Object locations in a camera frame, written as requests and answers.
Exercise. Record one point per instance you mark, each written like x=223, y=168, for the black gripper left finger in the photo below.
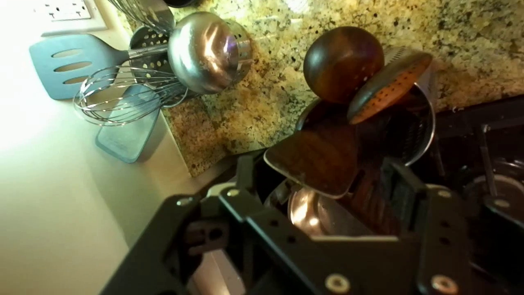
x=256, y=235

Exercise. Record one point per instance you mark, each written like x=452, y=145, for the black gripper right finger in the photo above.
x=443, y=240

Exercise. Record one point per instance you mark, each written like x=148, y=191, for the light perforated wooden spoon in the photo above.
x=390, y=86

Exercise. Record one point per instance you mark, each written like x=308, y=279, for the dark round wooden spoon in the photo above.
x=343, y=63

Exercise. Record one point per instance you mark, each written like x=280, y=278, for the stainless steel frying pan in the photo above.
x=505, y=197

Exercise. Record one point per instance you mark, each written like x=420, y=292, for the dark wooden flat spatula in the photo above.
x=316, y=161

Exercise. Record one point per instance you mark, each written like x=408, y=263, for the perforated metal utensil holder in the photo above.
x=420, y=137

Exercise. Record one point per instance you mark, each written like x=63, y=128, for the stainless steel gas stove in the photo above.
x=492, y=132

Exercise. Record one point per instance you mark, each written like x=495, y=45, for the pale blue solid spatula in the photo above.
x=128, y=140

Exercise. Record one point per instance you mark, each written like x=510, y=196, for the flat perforated metal utensil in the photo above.
x=149, y=14

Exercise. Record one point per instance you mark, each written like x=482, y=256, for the blue slotted spatula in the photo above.
x=66, y=66

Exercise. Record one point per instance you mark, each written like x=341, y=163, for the white wall outlet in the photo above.
x=68, y=12

